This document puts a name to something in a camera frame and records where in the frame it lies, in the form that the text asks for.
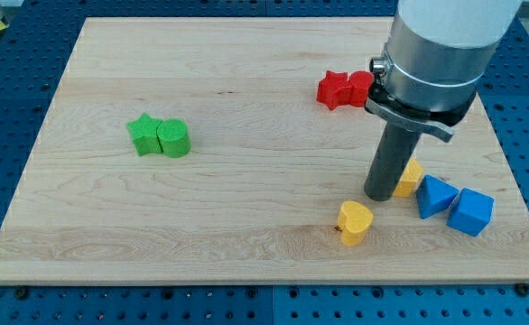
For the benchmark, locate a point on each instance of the yellow heart block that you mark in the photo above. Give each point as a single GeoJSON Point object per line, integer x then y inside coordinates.
{"type": "Point", "coordinates": [354, 221]}

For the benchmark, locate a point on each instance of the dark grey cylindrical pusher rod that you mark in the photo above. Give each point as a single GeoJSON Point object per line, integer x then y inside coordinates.
{"type": "Point", "coordinates": [394, 151]}

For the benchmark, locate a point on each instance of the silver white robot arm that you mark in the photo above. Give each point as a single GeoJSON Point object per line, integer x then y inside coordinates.
{"type": "Point", "coordinates": [434, 56]}

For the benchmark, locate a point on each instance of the light wooden board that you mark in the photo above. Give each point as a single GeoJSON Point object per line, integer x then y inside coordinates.
{"type": "Point", "coordinates": [256, 199]}

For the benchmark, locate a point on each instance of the blue cube block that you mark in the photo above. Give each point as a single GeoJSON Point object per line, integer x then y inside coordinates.
{"type": "Point", "coordinates": [471, 212]}

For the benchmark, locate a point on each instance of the green circle block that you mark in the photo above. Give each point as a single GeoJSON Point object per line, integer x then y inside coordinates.
{"type": "Point", "coordinates": [174, 138]}

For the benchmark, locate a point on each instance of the green star block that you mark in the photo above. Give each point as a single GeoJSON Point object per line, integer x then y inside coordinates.
{"type": "Point", "coordinates": [143, 133]}

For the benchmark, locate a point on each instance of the yellow hexagon block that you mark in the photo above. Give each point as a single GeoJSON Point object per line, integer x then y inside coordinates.
{"type": "Point", "coordinates": [409, 179]}

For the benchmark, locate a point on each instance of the red star block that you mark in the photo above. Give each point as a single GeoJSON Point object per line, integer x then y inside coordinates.
{"type": "Point", "coordinates": [334, 90]}

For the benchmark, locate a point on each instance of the red circle block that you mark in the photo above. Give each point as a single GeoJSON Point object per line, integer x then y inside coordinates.
{"type": "Point", "coordinates": [361, 82]}

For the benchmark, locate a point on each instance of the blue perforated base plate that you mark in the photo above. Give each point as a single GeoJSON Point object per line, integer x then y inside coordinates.
{"type": "Point", "coordinates": [33, 53]}

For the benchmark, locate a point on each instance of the blue triangle block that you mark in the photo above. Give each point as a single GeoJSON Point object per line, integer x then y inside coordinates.
{"type": "Point", "coordinates": [434, 196]}

